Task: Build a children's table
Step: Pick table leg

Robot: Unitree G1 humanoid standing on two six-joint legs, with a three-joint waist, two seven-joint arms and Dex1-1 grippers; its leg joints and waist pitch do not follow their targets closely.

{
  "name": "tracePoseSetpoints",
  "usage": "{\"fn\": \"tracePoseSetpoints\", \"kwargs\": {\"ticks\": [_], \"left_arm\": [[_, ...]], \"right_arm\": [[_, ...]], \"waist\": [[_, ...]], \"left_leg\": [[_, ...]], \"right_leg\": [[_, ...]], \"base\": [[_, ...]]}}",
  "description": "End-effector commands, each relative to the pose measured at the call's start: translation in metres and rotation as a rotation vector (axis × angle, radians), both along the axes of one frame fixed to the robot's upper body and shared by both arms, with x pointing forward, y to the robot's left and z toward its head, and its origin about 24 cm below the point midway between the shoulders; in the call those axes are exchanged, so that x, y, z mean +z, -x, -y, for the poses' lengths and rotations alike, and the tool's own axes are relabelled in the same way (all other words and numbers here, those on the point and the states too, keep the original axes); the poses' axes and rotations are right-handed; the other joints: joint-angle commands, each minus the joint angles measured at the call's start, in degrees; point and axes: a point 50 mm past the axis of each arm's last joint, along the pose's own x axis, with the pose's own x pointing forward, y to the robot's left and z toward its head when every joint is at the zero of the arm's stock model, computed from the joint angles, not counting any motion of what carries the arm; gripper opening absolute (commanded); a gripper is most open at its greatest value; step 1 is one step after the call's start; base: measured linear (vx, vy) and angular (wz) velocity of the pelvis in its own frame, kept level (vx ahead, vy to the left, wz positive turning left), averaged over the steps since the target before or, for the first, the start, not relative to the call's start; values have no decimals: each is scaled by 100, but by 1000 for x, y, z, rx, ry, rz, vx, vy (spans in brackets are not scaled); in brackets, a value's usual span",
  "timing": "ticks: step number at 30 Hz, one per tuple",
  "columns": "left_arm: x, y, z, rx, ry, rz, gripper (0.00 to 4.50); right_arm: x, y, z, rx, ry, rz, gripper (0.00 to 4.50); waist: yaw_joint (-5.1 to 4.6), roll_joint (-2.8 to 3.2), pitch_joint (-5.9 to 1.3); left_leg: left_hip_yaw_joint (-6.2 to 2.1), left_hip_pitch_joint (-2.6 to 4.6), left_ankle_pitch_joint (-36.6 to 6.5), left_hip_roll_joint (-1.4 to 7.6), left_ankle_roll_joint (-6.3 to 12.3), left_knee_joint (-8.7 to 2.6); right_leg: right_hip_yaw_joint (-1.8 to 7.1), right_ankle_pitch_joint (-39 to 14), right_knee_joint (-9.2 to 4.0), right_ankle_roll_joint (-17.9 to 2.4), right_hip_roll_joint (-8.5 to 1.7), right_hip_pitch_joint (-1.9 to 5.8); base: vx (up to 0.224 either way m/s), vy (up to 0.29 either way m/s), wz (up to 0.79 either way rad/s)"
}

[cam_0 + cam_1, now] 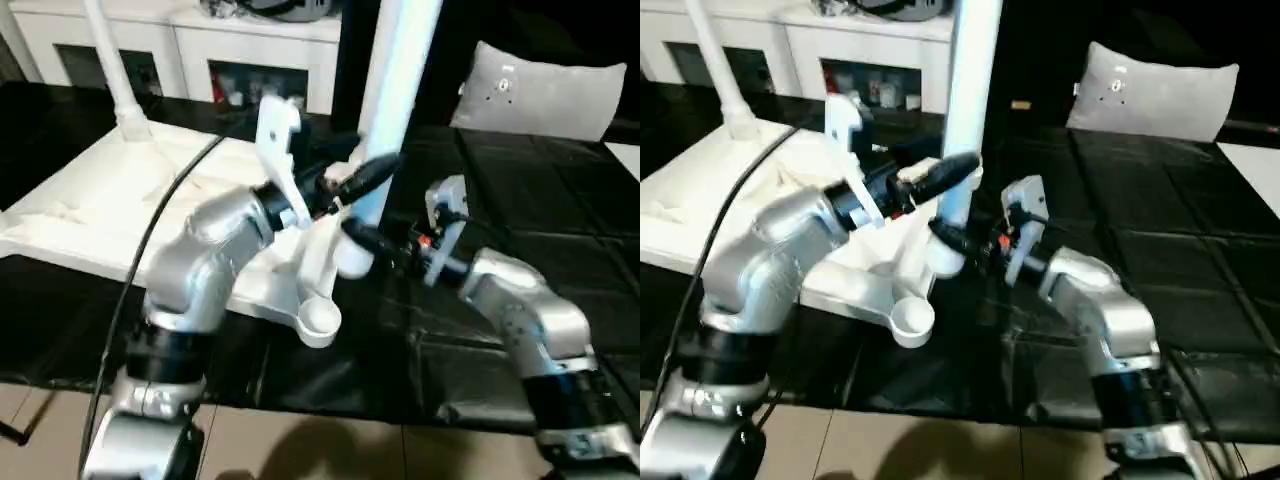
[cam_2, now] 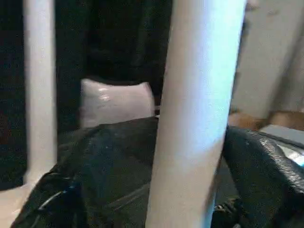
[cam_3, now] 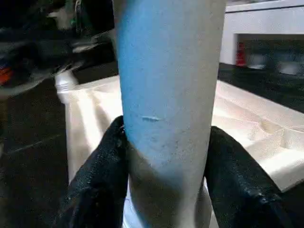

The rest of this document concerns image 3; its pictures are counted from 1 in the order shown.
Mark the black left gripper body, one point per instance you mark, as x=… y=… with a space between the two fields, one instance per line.
x=38 y=52

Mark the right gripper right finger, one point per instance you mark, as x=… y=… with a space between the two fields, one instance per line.
x=242 y=190

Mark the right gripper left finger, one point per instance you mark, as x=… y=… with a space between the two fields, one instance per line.
x=99 y=190

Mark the white plastic table top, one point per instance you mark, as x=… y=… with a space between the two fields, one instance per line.
x=266 y=133

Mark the black work mat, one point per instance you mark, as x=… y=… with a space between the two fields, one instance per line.
x=19 y=142

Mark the white cabinet with glass doors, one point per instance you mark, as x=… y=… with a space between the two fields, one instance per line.
x=266 y=23

